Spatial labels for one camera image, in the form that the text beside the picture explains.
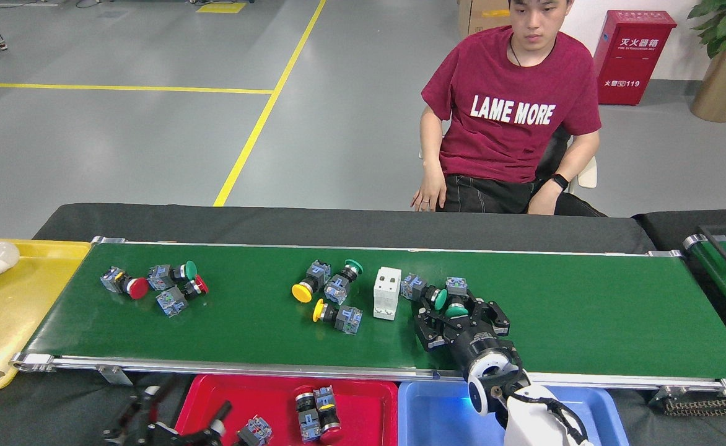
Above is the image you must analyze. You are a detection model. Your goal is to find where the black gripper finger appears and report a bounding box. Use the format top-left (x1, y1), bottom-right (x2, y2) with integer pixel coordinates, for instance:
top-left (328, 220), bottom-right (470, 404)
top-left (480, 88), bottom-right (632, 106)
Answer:
top-left (177, 400), bottom-right (234, 446)
top-left (103, 385), bottom-right (162, 446)

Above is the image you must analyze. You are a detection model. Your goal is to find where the white circuit breaker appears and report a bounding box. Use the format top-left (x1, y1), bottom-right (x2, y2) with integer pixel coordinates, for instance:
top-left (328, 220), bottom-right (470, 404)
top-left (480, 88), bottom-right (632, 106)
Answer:
top-left (373, 266), bottom-right (402, 321)

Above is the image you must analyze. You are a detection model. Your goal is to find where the brown cardboard box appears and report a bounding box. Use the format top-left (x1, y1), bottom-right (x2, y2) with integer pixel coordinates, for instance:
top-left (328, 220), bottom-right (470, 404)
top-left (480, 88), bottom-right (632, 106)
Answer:
top-left (458, 0), bottom-right (512, 38)

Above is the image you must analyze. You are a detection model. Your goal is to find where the potted plant in brass pot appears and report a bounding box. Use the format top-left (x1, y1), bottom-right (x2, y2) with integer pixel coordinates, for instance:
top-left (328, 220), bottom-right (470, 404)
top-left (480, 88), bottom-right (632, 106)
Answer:
top-left (686, 0), bottom-right (726, 123)

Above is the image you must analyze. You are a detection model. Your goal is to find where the blue plastic tray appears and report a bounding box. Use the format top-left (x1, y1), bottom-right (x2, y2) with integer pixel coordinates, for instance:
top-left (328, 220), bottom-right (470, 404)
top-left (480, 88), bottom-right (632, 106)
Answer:
top-left (398, 379), bottom-right (630, 446)

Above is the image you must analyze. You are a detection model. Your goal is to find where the red plastic tray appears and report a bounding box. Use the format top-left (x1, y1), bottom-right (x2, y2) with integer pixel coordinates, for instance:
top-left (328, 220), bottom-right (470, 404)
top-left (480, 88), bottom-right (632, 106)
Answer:
top-left (174, 374), bottom-right (399, 446)

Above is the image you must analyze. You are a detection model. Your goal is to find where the person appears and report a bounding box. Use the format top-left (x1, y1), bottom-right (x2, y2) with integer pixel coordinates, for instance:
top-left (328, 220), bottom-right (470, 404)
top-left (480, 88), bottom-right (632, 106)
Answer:
top-left (411, 0), bottom-right (608, 217)

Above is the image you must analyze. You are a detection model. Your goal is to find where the grey office chair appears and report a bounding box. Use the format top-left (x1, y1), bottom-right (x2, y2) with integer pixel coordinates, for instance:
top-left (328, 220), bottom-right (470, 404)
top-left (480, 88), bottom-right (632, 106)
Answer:
top-left (419, 127), bottom-right (598, 190)

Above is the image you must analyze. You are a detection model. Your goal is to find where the red fire extinguisher cabinet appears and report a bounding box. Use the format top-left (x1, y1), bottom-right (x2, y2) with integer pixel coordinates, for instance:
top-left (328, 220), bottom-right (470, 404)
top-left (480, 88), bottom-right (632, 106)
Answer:
top-left (592, 9), bottom-right (678, 107)

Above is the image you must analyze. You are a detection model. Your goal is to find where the person's left hand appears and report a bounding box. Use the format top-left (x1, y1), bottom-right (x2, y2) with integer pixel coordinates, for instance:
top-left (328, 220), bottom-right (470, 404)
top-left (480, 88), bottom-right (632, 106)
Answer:
top-left (527, 180), bottom-right (564, 216)

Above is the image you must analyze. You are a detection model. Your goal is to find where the person's right hand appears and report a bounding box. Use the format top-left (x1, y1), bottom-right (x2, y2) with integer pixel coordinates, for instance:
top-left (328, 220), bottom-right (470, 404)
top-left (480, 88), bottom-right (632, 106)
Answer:
top-left (411, 165), bottom-right (448, 213)

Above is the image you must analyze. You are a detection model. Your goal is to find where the yellow plastic tray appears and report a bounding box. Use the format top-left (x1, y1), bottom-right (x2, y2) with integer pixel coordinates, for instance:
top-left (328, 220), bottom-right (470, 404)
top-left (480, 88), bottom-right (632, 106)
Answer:
top-left (0, 238), bottom-right (92, 396)

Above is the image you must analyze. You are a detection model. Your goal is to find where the black conveyor drive chain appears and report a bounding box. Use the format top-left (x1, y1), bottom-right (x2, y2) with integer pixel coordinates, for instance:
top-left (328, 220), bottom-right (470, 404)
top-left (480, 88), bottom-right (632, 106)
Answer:
top-left (648, 385), bottom-right (726, 417)

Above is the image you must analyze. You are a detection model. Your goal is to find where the yellow push button switch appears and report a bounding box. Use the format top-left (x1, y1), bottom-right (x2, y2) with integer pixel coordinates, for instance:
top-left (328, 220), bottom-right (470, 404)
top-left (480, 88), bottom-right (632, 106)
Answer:
top-left (291, 260), bottom-right (332, 304)
top-left (312, 299), bottom-right (364, 336)

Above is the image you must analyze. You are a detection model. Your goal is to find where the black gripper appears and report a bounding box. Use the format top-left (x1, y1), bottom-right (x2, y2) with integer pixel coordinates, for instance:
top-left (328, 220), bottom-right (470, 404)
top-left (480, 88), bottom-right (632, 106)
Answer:
top-left (413, 288), bottom-right (514, 370)

